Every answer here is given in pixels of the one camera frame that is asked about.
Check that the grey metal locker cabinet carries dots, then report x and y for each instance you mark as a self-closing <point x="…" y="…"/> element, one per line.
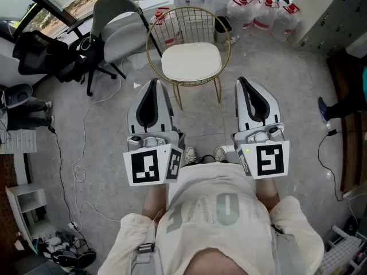
<point x="329" y="19"/>

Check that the person's left forearm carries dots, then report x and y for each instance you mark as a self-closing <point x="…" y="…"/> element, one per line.
<point x="153" y="199"/>

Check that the person's right shoe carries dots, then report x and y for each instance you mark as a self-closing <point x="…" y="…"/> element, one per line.
<point x="219" y="154"/>

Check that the person's left shoe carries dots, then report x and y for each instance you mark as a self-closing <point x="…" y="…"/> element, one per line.
<point x="191" y="155"/>

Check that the white seat cushion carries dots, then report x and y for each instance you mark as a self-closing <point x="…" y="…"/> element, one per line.
<point x="190" y="60"/>

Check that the grey folding chair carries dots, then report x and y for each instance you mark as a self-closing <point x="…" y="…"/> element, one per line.
<point x="120" y="39"/>

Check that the white power strip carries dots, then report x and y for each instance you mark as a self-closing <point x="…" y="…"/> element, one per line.
<point x="72" y="225"/>

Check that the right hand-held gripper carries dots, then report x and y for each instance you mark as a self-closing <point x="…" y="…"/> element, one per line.
<point x="269" y="159"/>

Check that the person's right forearm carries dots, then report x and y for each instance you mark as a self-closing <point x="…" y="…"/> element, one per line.
<point x="266" y="192"/>

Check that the black mesh office chair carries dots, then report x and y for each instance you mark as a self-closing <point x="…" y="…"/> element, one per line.
<point x="43" y="56"/>

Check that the white shelf unit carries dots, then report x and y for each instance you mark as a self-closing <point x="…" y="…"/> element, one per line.
<point x="27" y="202"/>

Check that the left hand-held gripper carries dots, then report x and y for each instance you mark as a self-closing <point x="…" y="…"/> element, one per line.
<point x="143" y="168"/>

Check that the person's black trousers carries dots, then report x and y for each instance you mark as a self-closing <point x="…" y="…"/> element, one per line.
<point x="205" y="160"/>

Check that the black bag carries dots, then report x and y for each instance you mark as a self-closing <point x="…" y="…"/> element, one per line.
<point x="73" y="259"/>

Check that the brown wooden bench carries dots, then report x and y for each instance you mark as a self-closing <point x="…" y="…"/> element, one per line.
<point x="349" y="139"/>

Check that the clear water jug red cap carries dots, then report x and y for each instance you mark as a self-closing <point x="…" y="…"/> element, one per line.
<point x="286" y="23"/>
<point x="265" y="17"/>
<point x="157" y="17"/>
<point x="240" y="13"/>

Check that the person's white shirt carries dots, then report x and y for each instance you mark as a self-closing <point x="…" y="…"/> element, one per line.
<point x="215" y="239"/>

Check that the silver trash bin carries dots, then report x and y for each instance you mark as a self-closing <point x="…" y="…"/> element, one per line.
<point x="222" y="30"/>

